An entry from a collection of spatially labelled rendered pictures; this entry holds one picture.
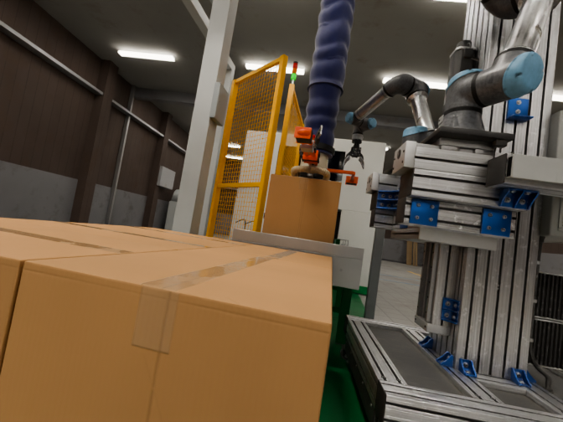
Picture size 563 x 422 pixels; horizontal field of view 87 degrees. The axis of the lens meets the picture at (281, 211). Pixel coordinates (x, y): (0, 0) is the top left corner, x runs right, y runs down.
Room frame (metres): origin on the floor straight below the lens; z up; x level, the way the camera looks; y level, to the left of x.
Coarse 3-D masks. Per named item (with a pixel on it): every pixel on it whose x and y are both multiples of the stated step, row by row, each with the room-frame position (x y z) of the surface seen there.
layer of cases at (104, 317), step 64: (0, 256) 0.40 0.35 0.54; (64, 256) 0.46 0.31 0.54; (128, 256) 0.54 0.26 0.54; (192, 256) 0.68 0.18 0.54; (256, 256) 0.92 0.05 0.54; (320, 256) 1.39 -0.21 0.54; (0, 320) 0.39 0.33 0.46; (64, 320) 0.38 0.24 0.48; (128, 320) 0.36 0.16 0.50; (192, 320) 0.35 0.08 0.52; (256, 320) 0.33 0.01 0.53; (320, 320) 0.32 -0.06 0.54; (0, 384) 0.39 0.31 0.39; (64, 384) 0.37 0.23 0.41; (128, 384) 0.36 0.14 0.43; (192, 384) 0.34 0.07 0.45; (256, 384) 0.33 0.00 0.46; (320, 384) 0.32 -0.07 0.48
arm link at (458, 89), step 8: (464, 72) 0.97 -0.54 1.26; (472, 72) 0.96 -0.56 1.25; (456, 80) 0.98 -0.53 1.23; (464, 80) 0.96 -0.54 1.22; (472, 80) 0.93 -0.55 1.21; (448, 88) 1.01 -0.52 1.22; (456, 88) 0.98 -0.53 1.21; (464, 88) 0.95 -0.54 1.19; (472, 88) 0.93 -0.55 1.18; (448, 96) 1.01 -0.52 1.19; (456, 96) 0.98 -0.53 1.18; (464, 96) 0.96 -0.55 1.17; (472, 96) 0.94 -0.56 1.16; (448, 104) 1.00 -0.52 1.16; (456, 104) 0.98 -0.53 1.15; (464, 104) 0.96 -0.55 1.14; (472, 104) 0.95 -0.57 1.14; (480, 104) 0.95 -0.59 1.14
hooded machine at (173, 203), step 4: (176, 192) 10.85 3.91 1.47; (176, 196) 10.80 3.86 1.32; (172, 200) 10.78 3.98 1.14; (176, 200) 10.77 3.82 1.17; (168, 204) 10.74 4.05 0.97; (172, 204) 10.72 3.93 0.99; (176, 204) 10.71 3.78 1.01; (168, 208) 10.73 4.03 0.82; (172, 208) 10.72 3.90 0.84; (168, 212) 10.73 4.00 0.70; (172, 212) 10.72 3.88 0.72; (168, 216) 10.73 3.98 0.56; (172, 216) 10.72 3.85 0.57; (168, 220) 10.73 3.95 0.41; (172, 220) 10.71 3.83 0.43; (168, 224) 10.72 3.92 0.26; (172, 224) 10.71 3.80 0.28; (164, 228) 10.74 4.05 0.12; (168, 228) 10.72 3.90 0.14; (172, 228) 10.71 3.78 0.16
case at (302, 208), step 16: (272, 176) 1.68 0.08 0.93; (288, 176) 1.66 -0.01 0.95; (272, 192) 1.68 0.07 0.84; (288, 192) 1.66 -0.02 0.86; (304, 192) 1.65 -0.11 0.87; (320, 192) 1.63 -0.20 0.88; (336, 192) 1.62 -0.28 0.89; (272, 208) 1.67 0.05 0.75; (288, 208) 1.66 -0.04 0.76; (304, 208) 1.64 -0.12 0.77; (320, 208) 1.63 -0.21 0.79; (336, 208) 1.61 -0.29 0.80; (272, 224) 1.67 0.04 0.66; (288, 224) 1.66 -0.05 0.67; (304, 224) 1.64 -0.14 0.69; (320, 224) 1.63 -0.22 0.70; (320, 240) 1.62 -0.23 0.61
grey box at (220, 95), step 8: (216, 88) 2.39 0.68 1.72; (224, 88) 2.46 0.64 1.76; (216, 96) 2.38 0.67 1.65; (224, 96) 2.49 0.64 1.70; (216, 104) 2.38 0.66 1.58; (224, 104) 2.51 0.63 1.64; (216, 112) 2.40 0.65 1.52; (224, 112) 2.54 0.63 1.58; (216, 120) 2.44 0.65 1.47; (224, 120) 2.57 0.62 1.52
